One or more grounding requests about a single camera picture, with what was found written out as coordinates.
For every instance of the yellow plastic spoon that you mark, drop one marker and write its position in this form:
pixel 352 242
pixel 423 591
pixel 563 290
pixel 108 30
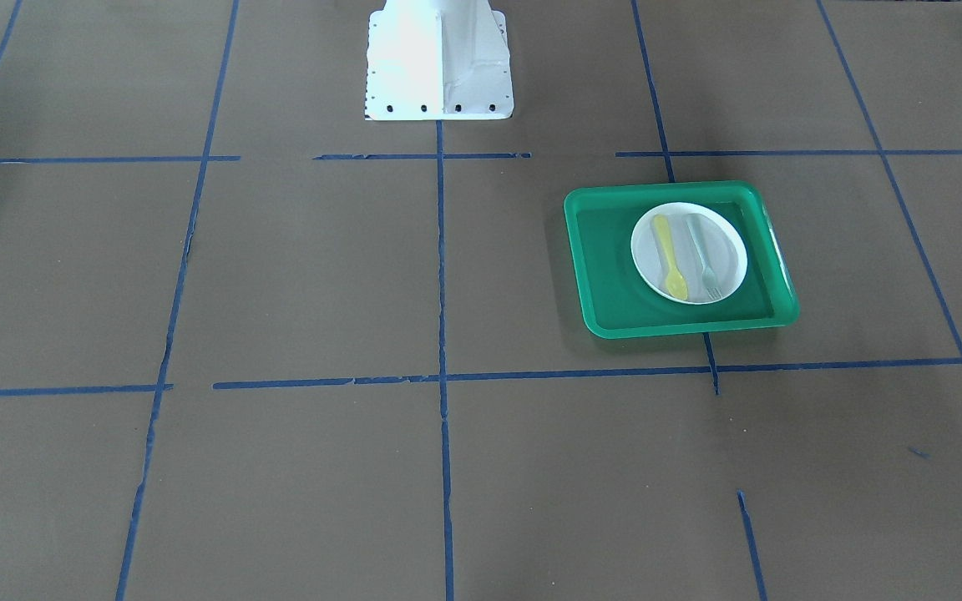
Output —
pixel 674 282

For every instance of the white round plate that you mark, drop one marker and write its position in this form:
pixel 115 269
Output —
pixel 724 245

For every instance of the green plastic tray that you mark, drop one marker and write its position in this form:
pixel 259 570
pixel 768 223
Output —
pixel 616 302

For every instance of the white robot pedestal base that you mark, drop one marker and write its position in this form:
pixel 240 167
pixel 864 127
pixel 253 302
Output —
pixel 430 60

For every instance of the pale green plastic fork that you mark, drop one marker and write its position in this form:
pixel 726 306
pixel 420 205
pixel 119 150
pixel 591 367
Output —
pixel 708 278

